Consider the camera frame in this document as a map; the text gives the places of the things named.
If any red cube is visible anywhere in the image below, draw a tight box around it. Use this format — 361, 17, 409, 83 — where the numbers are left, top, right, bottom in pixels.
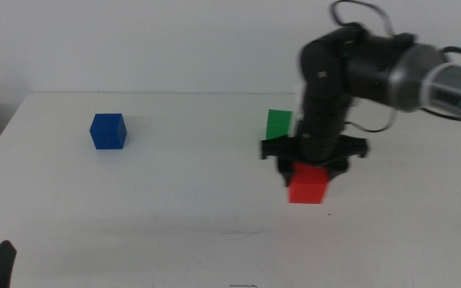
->
287, 162, 331, 206

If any green cube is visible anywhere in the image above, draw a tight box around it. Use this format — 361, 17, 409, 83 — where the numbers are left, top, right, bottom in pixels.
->
265, 109, 295, 142

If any blue cube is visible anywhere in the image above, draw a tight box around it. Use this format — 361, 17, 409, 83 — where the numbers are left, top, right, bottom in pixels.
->
89, 113, 128, 151

